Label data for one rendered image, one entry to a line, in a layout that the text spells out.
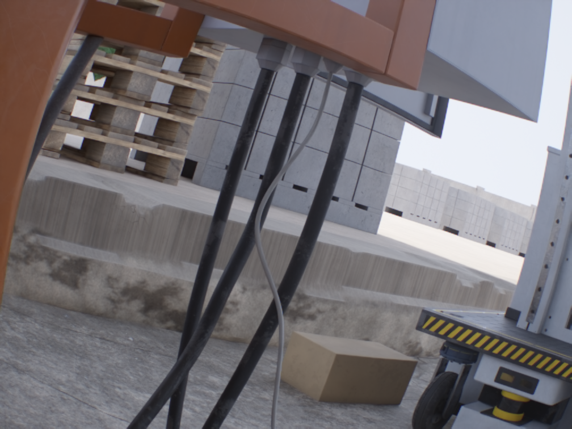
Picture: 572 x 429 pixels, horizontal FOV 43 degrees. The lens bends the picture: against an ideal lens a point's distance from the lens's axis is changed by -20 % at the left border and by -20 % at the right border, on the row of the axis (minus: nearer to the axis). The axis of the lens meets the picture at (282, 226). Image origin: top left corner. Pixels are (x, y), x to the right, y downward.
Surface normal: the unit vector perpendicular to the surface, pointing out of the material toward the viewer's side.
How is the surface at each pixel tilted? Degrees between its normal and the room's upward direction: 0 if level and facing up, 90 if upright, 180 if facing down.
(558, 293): 90
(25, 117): 90
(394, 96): 90
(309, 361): 90
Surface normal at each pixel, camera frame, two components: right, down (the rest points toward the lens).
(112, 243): 0.63, 0.22
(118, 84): -0.61, -0.14
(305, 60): 0.16, 0.11
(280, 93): 0.45, 0.19
